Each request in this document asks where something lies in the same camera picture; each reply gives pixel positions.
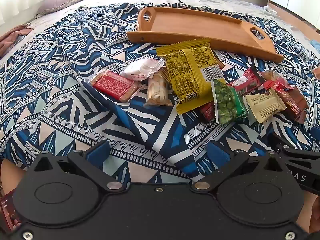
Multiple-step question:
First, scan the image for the white and pink snack packet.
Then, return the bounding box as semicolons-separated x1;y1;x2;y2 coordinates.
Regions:
120;57;165;82

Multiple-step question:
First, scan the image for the clear beige biscuit packet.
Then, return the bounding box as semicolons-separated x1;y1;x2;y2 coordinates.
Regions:
143;73;173;107

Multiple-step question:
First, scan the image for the green pea packet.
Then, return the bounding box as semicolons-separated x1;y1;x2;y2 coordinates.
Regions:
211;79;249;125

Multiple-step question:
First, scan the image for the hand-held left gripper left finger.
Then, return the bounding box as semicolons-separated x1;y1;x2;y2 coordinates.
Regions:
31;139;124;194

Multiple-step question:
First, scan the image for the dark red snack packet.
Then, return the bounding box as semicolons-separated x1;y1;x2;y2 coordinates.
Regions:
227;66;265;95

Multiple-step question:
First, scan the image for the dark red printed packet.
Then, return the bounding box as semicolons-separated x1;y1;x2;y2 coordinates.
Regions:
0;189;22;233

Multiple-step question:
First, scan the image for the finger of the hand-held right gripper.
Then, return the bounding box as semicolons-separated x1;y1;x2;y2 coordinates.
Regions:
267;132;320;167

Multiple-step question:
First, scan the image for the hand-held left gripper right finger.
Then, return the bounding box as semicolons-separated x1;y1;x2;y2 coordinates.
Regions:
191;140;287;194

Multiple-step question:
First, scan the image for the red cracker packet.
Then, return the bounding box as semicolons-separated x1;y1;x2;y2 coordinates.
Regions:
89;69;147;103

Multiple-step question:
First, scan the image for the cream snack packet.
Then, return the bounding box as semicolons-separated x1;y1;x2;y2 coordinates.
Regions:
244;92;287;123

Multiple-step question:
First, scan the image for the brown cloth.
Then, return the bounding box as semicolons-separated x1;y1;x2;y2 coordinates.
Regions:
0;24;34;57

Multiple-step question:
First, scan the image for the wooden tray with handles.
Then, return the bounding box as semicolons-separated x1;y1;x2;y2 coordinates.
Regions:
126;6;285;64

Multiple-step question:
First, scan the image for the yellow snack packet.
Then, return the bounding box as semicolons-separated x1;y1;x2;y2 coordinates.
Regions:
155;38;227;115

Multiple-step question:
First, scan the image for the red peanut packet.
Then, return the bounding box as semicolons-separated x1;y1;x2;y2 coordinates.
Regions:
259;70;292;92

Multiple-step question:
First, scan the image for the blue patterned cloth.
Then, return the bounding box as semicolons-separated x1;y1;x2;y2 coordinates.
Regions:
0;1;320;183

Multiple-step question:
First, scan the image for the striped brown wafer packet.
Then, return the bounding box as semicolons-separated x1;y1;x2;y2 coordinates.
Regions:
159;66;173;83

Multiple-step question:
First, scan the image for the brown snack packet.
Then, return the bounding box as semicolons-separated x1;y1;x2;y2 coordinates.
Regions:
274;87;310;123

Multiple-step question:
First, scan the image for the small red snack packet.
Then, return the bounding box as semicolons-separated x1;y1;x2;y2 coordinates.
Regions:
199;101;217;122

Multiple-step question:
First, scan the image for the wooden bed edge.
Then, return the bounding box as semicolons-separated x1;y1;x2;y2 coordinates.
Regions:
267;2;320;46

